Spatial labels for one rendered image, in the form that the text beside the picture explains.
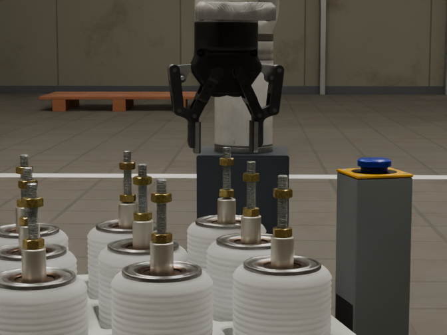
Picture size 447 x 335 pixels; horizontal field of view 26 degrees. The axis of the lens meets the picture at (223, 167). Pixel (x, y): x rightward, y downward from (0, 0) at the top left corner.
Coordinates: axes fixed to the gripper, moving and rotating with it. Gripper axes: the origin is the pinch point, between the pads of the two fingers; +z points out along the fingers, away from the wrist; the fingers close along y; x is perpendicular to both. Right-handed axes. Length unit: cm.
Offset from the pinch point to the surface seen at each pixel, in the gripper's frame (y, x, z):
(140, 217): 11.3, 13.8, 6.3
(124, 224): 12.3, 2.2, 9.4
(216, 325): 4.0, 19.0, 16.7
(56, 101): 23, -588, 36
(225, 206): 0.2, 1.3, 7.6
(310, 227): -44, -124, 37
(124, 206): 12.2, 2.2, 7.2
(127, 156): 11.8, 1.5, 1.5
